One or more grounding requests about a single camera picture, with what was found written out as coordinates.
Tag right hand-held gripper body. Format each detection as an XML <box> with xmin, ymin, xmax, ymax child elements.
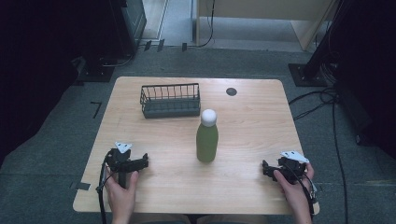
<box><xmin>274</xmin><ymin>150</ymin><xmax>311</xmax><ymax>185</ymax></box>

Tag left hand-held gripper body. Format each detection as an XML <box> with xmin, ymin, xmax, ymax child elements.
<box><xmin>105</xmin><ymin>142</ymin><xmax>142</xmax><ymax>189</ymax></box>

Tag black wire basket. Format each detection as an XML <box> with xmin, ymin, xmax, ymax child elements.
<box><xmin>139</xmin><ymin>82</ymin><xmax>202</xmax><ymax>119</ymax></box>

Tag green bottle with white cap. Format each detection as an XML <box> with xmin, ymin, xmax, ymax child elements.
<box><xmin>195</xmin><ymin>108</ymin><xmax>219</xmax><ymax>163</ymax></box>

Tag person's right hand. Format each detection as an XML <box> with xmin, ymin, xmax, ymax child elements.
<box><xmin>273</xmin><ymin>161</ymin><xmax>316</xmax><ymax>217</ymax></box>

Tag person's left hand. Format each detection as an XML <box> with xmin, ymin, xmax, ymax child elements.
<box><xmin>104</xmin><ymin>166</ymin><xmax>140</xmax><ymax>219</ymax></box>

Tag dark floor tape strip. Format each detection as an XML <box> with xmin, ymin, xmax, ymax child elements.
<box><xmin>69</xmin><ymin>181</ymin><xmax>92</xmax><ymax>191</ymax></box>

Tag black angled floor tape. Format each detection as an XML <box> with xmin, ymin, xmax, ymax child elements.
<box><xmin>90</xmin><ymin>100</ymin><xmax>103</xmax><ymax>119</ymax></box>

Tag black stand with square base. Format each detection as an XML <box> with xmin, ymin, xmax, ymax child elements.
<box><xmin>287</xmin><ymin>0</ymin><xmax>356</xmax><ymax>88</ymax></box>

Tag black cabinet on stand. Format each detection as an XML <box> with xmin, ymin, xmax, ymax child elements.
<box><xmin>72</xmin><ymin>0</ymin><xmax>148</xmax><ymax>84</ymax></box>

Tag light wooden furniture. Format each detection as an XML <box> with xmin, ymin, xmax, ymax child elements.
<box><xmin>195</xmin><ymin>0</ymin><xmax>339</xmax><ymax>52</ymax></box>

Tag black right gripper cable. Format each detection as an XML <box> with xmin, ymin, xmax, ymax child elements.
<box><xmin>284</xmin><ymin>163</ymin><xmax>318</xmax><ymax>218</ymax></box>

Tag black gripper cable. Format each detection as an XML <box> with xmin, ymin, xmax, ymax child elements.
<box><xmin>284</xmin><ymin>163</ymin><xmax>318</xmax><ymax>218</ymax></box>
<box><xmin>95</xmin><ymin>150</ymin><xmax>114</xmax><ymax>224</ymax></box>

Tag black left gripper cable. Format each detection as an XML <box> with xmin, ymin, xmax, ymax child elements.
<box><xmin>95</xmin><ymin>150</ymin><xmax>114</xmax><ymax>224</ymax></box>

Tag black floor cables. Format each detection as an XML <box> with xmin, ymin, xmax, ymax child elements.
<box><xmin>288</xmin><ymin>46</ymin><xmax>349</xmax><ymax>224</ymax></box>

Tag black hanging cable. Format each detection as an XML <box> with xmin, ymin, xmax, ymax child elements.
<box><xmin>196</xmin><ymin>0</ymin><xmax>217</xmax><ymax>49</ymax></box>

